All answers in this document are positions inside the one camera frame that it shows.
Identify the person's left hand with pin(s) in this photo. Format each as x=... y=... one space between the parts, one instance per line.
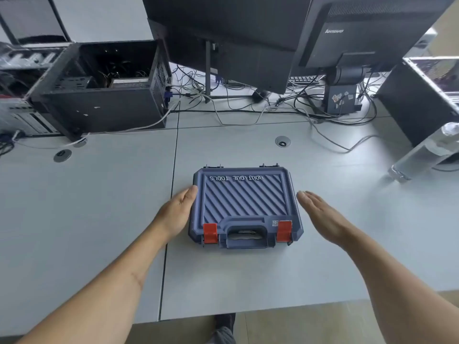
x=174 y=214

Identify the person's right hand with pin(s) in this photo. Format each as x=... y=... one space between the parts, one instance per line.
x=324 y=218

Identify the person's left thumb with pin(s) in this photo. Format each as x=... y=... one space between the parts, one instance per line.
x=189 y=191

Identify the person's right fingers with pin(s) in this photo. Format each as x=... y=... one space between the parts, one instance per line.
x=308 y=200

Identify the blue plastic tool case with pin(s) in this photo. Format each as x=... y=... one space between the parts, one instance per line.
x=244 y=200

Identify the person's left forearm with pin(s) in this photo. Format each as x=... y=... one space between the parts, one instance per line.
x=107 y=286

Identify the person's right forearm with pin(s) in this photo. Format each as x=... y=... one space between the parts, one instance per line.
x=398 y=283

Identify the black keyboard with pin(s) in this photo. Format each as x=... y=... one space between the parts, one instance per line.
x=304 y=80

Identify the open black computer case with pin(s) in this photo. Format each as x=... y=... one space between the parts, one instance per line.
x=104 y=103

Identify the clear plastic water bottle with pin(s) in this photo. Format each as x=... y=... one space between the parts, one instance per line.
x=423 y=154

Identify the person's grey trouser leg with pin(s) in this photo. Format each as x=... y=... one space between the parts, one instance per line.
x=224 y=329

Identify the black computer tower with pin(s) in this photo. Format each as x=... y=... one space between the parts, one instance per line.
x=412 y=100

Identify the large black monitor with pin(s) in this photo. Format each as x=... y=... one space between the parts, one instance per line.
x=233 y=28

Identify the black monitor with stand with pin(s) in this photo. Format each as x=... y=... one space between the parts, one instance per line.
x=365 y=32

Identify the silver computer case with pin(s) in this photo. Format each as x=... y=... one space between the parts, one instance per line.
x=21 y=114

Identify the black framed monitor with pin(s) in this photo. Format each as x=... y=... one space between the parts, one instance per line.
x=32 y=17

